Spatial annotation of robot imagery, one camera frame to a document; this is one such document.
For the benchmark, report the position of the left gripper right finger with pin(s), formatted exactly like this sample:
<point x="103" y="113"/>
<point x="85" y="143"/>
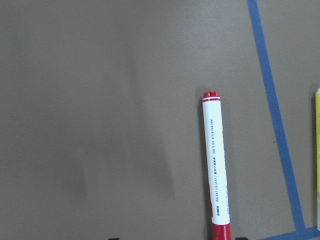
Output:
<point x="241" y="238"/>

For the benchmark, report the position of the red and white marker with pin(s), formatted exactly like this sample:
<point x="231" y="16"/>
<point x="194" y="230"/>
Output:
<point x="216" y="165"/>

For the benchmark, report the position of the yellow highlighter pen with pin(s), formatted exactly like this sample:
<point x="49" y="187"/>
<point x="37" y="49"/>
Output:
<point x="317" y="148"/>

